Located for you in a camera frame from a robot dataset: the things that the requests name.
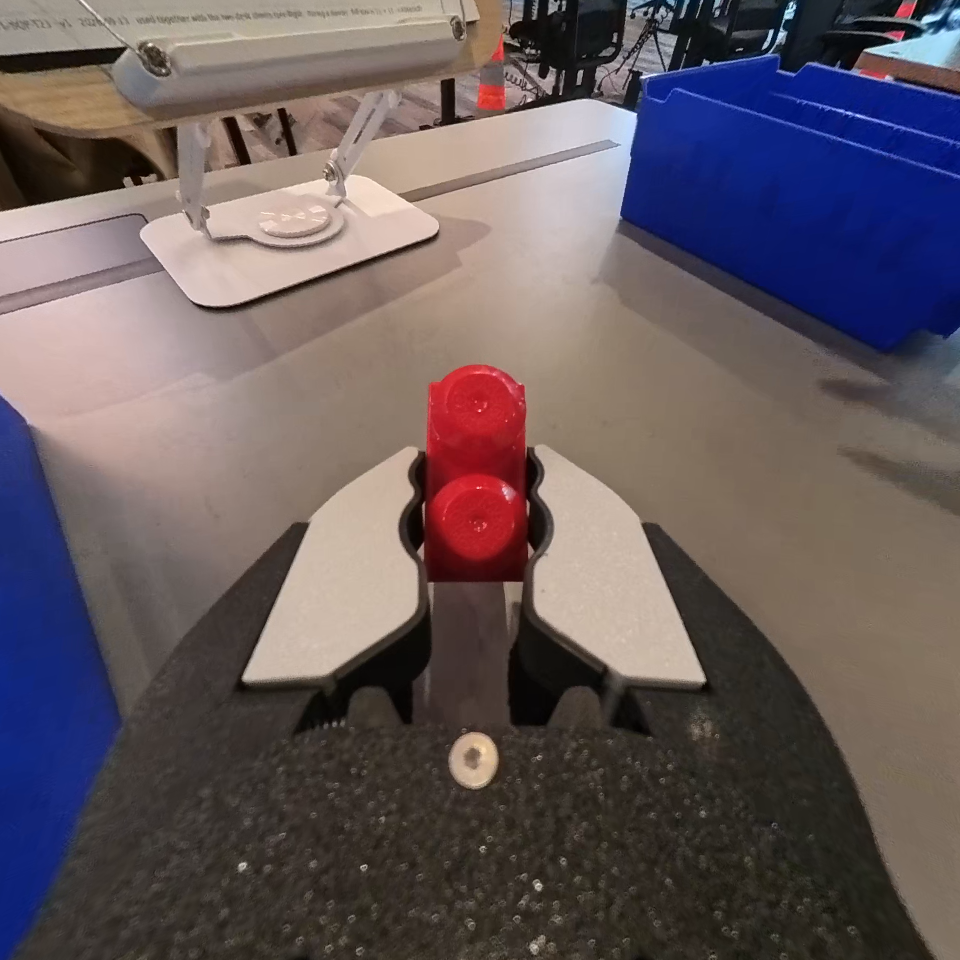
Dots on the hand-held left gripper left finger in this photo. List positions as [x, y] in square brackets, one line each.
[337, 600]

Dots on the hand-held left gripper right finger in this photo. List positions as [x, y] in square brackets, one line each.
[615, 600]

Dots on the red two-stud block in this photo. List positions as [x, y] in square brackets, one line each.
[476, 465]

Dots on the blue plastic bin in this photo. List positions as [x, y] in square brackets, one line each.
[45, 600]
[787, 195]

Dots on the white instruction sheet stand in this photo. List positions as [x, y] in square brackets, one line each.
[300, 247]

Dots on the black office chair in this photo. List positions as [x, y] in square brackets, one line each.
[570, 37]

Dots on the wooden topped desk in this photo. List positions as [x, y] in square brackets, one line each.
[915, 60]

